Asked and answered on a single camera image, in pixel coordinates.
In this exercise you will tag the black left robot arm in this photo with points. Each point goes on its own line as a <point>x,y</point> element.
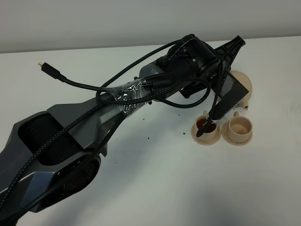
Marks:
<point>55,153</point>

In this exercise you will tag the left teacup saucer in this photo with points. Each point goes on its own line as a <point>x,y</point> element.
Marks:
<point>207,138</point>

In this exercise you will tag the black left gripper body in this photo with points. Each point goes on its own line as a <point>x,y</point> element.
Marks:
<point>190,57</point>

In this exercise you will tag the right teacup saucer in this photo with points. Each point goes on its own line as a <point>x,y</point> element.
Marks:
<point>239,137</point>

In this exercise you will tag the beige teapot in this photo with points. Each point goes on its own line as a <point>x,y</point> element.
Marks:
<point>247,89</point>

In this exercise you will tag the left beige teacup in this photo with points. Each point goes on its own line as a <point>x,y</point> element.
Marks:
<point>200,121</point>

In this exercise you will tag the beige teacup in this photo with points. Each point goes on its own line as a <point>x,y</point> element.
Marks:
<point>241,120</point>
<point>200,121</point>

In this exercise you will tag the teacup saucer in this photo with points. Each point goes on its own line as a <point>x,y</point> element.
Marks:
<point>239,137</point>
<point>207,138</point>

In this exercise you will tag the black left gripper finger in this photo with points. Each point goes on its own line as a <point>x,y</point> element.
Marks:
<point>228,51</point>

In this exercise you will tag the right beige teacup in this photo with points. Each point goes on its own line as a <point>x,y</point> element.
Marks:
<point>241,120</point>

